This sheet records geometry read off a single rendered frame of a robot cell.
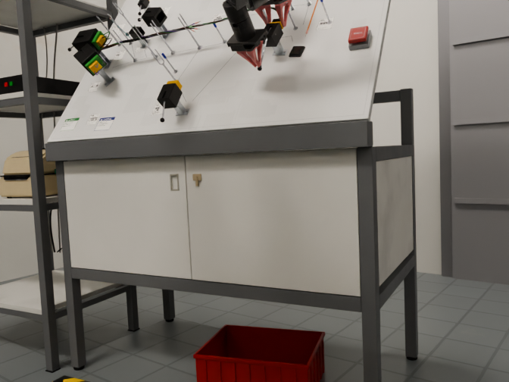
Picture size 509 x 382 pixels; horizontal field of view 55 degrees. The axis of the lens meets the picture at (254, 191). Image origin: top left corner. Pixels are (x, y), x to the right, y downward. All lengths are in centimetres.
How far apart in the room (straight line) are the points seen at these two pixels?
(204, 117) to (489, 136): 189
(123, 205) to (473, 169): 202
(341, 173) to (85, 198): 95
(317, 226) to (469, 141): 180
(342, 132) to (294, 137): 13
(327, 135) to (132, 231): 78
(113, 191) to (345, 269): 84
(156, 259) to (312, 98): 74
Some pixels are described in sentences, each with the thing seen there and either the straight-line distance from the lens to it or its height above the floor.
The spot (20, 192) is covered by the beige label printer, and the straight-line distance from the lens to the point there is 210.
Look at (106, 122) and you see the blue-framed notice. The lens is 176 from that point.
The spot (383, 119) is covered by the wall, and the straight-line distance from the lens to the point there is 323.
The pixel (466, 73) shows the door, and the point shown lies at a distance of 305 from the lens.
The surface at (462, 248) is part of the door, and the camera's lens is 309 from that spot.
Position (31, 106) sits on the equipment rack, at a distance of 196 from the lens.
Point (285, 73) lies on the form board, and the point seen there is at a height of 102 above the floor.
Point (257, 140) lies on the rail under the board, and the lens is 135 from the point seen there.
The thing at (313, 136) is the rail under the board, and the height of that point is 83.
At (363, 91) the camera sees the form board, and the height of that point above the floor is 94.
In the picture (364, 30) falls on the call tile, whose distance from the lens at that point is 144.
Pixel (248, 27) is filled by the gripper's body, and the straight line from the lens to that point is 136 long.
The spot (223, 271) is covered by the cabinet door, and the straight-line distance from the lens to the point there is 151.
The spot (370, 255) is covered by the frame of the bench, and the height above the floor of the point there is 52.
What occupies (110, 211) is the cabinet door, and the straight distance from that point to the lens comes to 176.
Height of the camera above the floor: 80
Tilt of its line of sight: 5 degrees down
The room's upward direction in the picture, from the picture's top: 3 degrees counter-clockwise
